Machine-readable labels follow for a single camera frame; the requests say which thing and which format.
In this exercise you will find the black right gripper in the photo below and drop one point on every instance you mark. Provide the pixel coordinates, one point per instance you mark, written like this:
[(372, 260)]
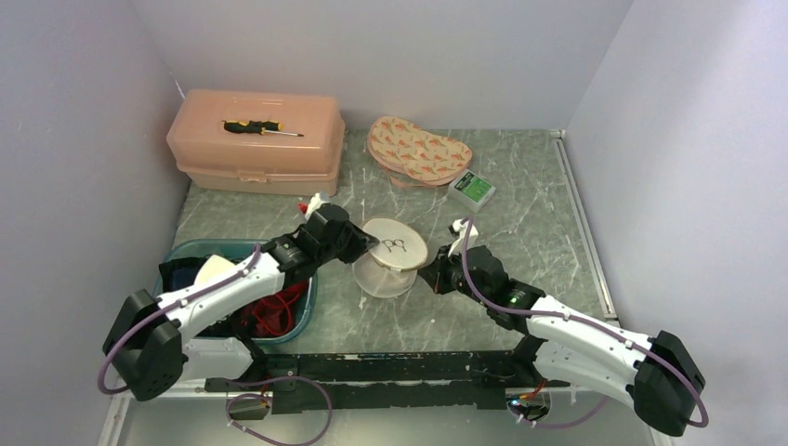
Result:
[(436, 271)]

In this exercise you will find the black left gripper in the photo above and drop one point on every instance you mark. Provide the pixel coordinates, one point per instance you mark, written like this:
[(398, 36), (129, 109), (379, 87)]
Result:
[(361, 242)]

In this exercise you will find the round white mesh pouch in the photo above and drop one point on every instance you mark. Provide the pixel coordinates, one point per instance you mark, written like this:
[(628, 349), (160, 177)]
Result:
[(389, 269)]

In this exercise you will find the floral mesh laundry bag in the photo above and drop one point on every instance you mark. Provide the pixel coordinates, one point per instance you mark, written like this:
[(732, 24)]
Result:
[(414, 157)]

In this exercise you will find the red satin bra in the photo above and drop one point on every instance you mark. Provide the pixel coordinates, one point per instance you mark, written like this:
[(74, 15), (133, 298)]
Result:
[(274, 315)]

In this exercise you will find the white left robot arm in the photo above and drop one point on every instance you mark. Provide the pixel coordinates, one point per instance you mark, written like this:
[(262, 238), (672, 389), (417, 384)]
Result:
[(153, 342)]

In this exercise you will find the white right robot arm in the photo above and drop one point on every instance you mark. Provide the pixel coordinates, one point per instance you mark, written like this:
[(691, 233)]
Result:
[(653, 375)]

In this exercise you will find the white green small box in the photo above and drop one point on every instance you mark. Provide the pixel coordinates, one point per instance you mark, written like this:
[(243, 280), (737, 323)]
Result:
[(471, 190)]

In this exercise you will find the pink plastic storage box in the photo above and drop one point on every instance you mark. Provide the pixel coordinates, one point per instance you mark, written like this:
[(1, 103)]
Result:
[(270, 164)]

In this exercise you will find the teal plastic basin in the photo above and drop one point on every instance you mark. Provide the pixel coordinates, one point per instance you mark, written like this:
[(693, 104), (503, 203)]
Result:
[(181, 265)]

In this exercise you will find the black yellow screwdriver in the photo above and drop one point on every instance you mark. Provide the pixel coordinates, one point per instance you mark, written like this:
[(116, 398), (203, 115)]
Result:
[(258, 127)]

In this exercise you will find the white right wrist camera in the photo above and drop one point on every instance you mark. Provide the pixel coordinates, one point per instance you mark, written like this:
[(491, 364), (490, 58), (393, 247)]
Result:
[(464, 235)]

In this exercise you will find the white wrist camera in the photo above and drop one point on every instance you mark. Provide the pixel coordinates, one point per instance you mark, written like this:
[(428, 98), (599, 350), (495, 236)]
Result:
[(464, 235), (307, 208)]

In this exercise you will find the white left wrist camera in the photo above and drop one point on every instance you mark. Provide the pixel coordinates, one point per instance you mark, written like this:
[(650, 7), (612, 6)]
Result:
[(307, 208)]

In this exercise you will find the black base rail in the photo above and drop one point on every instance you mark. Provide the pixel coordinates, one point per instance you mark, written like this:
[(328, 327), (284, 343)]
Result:
[(299, 382)]

